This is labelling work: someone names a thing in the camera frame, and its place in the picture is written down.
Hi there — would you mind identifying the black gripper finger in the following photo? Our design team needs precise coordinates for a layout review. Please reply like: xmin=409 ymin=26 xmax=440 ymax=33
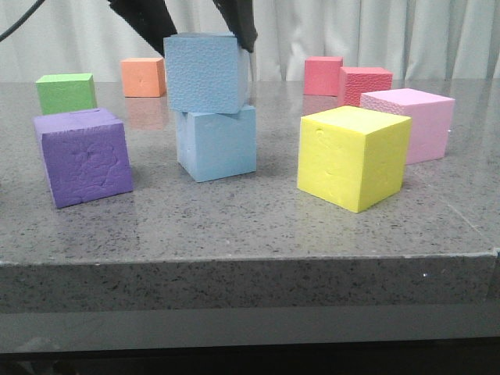
xmin=213 ymin=0 xmax=258 ymax=53
xmin=109 ymin=0 xmax=177 ymax=57

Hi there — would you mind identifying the light blue textured foam cube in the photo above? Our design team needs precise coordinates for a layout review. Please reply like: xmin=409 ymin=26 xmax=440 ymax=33
xmin=164 ymin=33 xmax=249 ymax=114

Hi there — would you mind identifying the light blue smooth foam cube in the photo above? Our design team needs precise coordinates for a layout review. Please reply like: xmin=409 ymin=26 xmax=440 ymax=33
xmin=174 ymin=105 xmax=257 ymax=182

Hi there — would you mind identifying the orange smooth foam cube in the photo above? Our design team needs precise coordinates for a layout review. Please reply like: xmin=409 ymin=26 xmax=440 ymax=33
xmin=120 ymin=58 xmax=166 ymax=98

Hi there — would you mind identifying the red smooth foam cube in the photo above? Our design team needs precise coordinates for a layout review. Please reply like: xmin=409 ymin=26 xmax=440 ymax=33
xmin=303 ymin=56 xmax=343 ymax=96

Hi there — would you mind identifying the green foam cube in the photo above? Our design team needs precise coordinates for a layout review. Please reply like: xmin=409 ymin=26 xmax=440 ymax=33
xmin=35 ymin=73 xmax=97 ymax=115

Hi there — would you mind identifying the red textured foam cube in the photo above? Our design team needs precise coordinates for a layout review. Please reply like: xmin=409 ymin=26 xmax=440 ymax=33
xmin=337 ymin=66 xmax=393 ymax=106

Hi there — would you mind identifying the purple foam cube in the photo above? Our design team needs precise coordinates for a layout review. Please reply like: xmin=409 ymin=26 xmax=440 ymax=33
xmin=33 ymin=108 xmax=134 ymax=209

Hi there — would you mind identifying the yellow foam cube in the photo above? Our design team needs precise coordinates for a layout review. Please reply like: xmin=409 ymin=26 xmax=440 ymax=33
xmin=297 ymin=105 xmax=412 ymax=213

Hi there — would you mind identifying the grey curtain backdrop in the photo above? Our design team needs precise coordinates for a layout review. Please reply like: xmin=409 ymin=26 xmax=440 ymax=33
xmin=1 ymin=1 xmax=499 ymax=82

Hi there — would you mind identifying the pink foam cube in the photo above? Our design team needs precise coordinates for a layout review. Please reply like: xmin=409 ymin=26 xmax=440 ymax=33
xmin=360 ymin=88 xmax=455 ymax=164

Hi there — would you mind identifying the black cable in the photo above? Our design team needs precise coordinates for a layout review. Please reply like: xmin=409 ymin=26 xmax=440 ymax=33
xmin=0 ymin=0 xmax=45 ymax=42

